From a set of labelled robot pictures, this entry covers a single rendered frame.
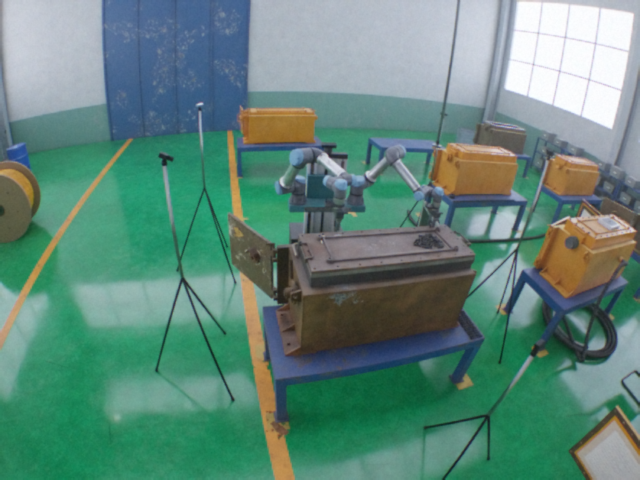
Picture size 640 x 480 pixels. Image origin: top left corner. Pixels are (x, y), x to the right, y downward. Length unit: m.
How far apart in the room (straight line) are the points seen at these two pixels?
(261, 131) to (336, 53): 4.96
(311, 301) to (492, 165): 4.46
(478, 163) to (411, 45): 7.26
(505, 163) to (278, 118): 4.38
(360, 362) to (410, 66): 10.84
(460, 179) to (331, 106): 6.67
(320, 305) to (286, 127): 5.34
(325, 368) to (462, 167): 4.02
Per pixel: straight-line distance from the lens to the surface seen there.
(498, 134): 9.66
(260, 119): 7.10
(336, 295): 2.25
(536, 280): 4.27
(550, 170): 8.14
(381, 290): 2.36
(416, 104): 12.68
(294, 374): 2.51
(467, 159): 5.72
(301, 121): 7.21
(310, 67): 11.09
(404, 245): 2.57
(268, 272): 2.85
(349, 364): 2.59
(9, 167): 7.00
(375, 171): 2.95
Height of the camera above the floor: 2.67
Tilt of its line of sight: 32 degrees down
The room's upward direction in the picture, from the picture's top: 5 degrees clockwise
